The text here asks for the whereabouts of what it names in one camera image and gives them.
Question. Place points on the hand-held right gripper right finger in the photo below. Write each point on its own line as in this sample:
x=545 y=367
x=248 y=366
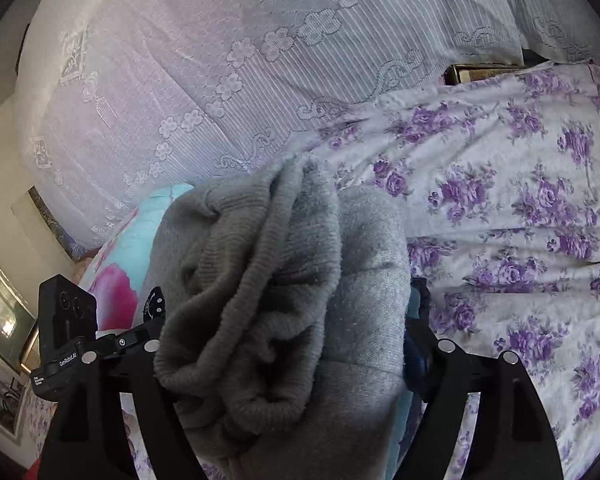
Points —
x=420 y=300

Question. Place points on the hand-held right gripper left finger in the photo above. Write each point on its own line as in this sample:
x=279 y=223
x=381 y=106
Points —
x=145 y=390

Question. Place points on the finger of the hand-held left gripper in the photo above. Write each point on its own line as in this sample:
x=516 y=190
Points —
x=152 y=305

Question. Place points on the grey sweatshirt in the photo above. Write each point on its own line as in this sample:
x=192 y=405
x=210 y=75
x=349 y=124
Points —
x=300 y=285

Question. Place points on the turquoise pink floral folded quilt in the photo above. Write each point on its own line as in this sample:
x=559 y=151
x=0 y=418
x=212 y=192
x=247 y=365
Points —
x=125 y=270

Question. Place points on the window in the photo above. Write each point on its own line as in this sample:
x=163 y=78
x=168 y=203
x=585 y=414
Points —
x=5 y=310

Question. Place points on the purple floral bedsheet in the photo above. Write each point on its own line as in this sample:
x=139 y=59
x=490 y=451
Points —
x=505 y=185

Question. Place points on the white lace cover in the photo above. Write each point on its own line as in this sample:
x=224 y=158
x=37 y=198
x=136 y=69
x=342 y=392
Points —
x=180 y=85

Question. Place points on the golden bed headboard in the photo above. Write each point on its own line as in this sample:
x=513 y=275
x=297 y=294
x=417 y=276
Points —
x=480 y=74

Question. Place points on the wall poster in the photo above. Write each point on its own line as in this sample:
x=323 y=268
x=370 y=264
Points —
x=50 y=220

